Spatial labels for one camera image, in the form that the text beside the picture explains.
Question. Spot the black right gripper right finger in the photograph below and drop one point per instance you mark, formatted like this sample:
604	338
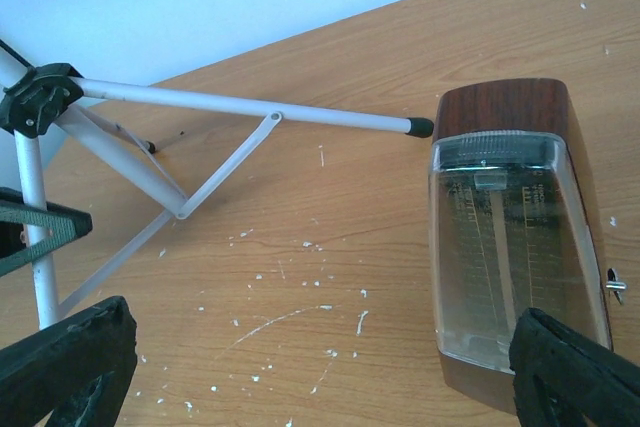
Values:
562	378

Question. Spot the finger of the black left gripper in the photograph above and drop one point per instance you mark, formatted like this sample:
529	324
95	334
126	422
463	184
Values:
61	225

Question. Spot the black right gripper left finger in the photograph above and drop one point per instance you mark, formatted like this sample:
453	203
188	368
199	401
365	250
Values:
76	372

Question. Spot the clear plastic metronome cover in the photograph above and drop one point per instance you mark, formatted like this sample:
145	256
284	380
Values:
508	233

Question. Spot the brown wooden metronome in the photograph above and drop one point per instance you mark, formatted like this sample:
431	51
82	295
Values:
525	104

